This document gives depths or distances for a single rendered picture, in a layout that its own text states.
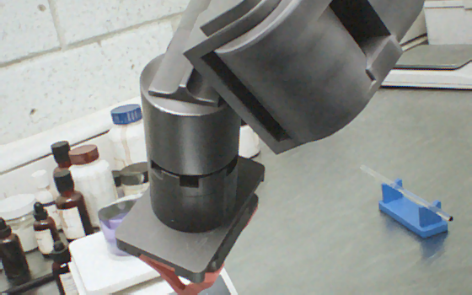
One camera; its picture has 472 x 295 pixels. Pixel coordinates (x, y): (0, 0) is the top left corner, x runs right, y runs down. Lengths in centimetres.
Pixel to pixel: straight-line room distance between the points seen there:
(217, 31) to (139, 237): 16
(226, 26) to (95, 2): 79
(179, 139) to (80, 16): 74
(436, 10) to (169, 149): 126
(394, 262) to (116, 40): 63
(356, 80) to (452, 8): 123
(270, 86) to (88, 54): 79
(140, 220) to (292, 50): 17
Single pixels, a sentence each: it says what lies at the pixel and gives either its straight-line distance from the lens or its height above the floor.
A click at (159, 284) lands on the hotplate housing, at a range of 59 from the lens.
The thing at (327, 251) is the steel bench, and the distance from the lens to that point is 73.
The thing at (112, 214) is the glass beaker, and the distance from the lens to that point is 58.
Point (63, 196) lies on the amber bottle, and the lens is 87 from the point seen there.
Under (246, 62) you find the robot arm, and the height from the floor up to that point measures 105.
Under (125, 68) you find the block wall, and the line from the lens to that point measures 111.
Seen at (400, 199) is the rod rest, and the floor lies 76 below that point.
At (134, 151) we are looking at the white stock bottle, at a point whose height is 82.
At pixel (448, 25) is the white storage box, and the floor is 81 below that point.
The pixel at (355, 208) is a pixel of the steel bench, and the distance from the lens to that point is 82.
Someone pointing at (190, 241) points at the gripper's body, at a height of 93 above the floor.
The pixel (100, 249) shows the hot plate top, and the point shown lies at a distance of 64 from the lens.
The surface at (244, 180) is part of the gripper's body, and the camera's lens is 44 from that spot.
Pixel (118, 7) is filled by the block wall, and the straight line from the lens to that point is 111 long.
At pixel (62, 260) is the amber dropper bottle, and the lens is 73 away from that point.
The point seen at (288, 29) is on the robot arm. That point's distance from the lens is 29.
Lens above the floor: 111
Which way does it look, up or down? 22 degrees down
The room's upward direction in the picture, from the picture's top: 11 degrees counter-clockwise
